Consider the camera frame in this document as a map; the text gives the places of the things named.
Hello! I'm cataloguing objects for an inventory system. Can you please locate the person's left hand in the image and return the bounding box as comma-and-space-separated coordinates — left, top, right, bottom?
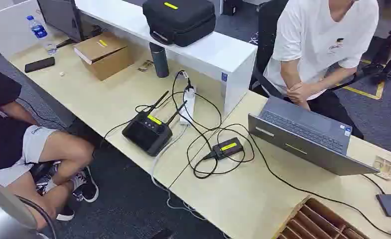
286, 82, 311, 104

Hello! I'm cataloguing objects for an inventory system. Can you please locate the clear plastic card case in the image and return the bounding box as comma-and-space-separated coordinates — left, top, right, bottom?
372, 155, 391, 181

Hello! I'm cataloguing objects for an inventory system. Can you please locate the wooden card box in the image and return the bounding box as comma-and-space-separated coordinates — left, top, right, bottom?
276, 197, 371, 239

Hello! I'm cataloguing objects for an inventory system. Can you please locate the grey laptop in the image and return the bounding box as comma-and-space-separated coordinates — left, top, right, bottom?
247, 96, 380, 176

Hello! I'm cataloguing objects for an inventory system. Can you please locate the yellow floor tape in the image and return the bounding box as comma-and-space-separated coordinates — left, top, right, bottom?
335, 59, 386, 101

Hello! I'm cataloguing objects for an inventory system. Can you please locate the person in white shirt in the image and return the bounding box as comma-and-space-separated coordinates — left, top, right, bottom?
262, 0, 380, 139

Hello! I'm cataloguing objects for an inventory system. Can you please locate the black office chair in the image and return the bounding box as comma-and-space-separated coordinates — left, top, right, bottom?
249, 0, 358, 100

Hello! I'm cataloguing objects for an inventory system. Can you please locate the black tripod stand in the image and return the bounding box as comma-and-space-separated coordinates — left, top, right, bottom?
362, 0, 391, 85

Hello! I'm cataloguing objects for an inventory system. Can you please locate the black charger with yellow label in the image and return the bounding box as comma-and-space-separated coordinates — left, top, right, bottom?
202, 137, 245, 161

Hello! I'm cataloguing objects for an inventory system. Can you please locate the white desk shelf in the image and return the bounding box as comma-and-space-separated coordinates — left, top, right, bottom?
74, 0, 259, 116

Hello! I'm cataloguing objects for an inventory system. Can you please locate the black box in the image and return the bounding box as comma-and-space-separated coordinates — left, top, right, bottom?
221, 0, 244, 16

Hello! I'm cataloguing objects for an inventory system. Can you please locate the white power strip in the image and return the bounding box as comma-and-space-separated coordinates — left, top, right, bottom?
178, 86, 197, 126

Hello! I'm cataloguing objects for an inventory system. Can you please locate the grey usb hub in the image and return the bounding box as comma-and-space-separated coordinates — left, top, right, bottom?
376, 193, 391, 218

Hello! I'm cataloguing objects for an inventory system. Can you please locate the black carrying case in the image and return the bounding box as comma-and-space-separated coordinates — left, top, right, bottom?
142, 0, 217, 47

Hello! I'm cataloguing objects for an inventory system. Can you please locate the dark grey tumbler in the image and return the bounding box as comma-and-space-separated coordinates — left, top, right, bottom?
148, 42, 170, 79

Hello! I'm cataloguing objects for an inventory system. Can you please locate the small clear plastic case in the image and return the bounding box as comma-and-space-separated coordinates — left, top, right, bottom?
137, 60, 154, 73

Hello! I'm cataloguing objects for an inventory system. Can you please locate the black remote controller with antennas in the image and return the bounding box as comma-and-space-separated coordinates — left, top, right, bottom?
122, 91, 188, 157

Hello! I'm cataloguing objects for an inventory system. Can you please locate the cardboard box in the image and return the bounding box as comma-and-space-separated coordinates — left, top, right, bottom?
73, 31, 135, 82

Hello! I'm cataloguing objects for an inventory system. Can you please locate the black monitor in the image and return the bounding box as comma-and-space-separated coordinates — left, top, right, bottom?
36, 0, 85, 49

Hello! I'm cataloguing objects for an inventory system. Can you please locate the black smartphone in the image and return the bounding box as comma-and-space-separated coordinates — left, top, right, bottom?
24, 56, 56, 74

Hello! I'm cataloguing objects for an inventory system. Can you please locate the clear water bottle blue label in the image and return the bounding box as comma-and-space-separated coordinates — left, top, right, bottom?
26, 15, 59, 56

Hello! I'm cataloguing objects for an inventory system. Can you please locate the person in black shirt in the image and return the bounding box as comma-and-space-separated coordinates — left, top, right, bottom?
0, 62, 100, 232

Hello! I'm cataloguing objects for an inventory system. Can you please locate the white partition panel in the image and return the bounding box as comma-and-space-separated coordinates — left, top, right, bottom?
0, 0, 47, 58

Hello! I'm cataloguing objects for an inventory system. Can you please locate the long black cable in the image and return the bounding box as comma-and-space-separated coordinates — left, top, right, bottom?
216, 123, 391, 239

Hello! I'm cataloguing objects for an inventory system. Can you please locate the short black hub cable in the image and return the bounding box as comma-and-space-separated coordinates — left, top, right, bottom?
361, 174, 386, 196

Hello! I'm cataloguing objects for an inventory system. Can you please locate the black controller cable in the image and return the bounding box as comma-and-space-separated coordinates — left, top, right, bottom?
100, 70, 223, 147

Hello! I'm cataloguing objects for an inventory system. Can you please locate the coiled black charger cable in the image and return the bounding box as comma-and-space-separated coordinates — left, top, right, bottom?
186, 125, 256, 180

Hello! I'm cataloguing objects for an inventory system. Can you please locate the white power cable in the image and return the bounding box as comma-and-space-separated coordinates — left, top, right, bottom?
150, 124, 231, 239

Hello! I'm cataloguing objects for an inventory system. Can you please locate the thin black cable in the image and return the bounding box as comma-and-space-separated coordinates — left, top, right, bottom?
17, 97, 67, 130

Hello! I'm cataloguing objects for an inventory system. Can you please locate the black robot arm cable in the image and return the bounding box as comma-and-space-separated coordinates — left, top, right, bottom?
17, 195, 58, 239

